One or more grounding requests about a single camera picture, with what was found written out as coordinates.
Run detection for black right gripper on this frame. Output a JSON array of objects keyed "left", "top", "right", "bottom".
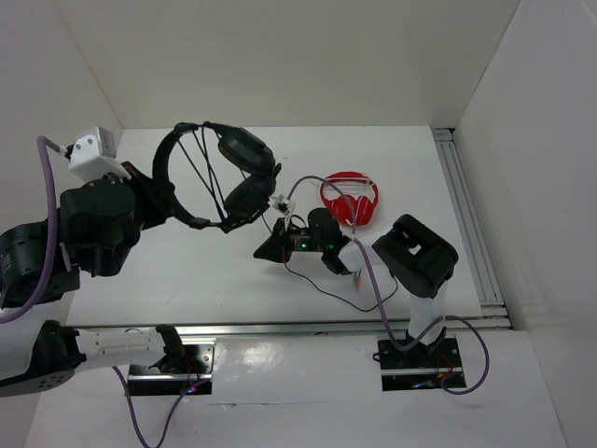
[{"left": 254, "top": 217, "right": 326, "bottom": 263}]

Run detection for black headset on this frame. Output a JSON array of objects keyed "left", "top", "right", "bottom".
[{"left": 152, "top": 121, "right": 282, "bottom": 233}]

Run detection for thin black headset cable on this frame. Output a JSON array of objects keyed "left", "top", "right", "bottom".
[{"left": 179, "top": 125, "right": 400, "bottom": 313}]

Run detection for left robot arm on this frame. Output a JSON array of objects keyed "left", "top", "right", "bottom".
[{"left": 1, "top": 162, "right": 185, "bottom": 397}]

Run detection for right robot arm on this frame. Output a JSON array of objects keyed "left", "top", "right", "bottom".
[{"left": 253, "top": 207, "right": 459, "bottom": 366}]

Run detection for red headphones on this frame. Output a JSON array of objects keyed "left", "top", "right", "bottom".
[{"left": 319, "top": 171, "right": 380, "bottom": 228}]

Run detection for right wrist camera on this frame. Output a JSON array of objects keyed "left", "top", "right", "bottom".
[{"left": 269, "top": 194, "right": 296, "bottom": 219}]

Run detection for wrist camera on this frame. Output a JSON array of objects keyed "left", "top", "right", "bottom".
[
  {"left": 269, "top": 194, "right": 296, "bottom": 219},
  {"left": 64, "top": 126, "right": 131, "bottom": 183}
]

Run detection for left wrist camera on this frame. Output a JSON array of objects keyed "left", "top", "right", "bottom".
[{"left": 64, "top": 126, "right": 131, "bottom": 183}]

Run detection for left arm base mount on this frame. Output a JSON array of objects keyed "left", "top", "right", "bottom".
[{"left": 126, "top": 340, "right": 215, "bottom": 397}]

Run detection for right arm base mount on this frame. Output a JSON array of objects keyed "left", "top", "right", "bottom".
[{"left": 372, "top": 338, "right": 466, "bottom": 392}]

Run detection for aluminium right side rail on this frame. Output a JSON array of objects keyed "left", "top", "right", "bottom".
[{"left": 431, "top": 128, "right": 511, "bottom": 328}]

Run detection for aluminium front table rail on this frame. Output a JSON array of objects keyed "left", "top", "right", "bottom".
[{"left": 80, "top": 315, "right": 512, "bottom": 337}]

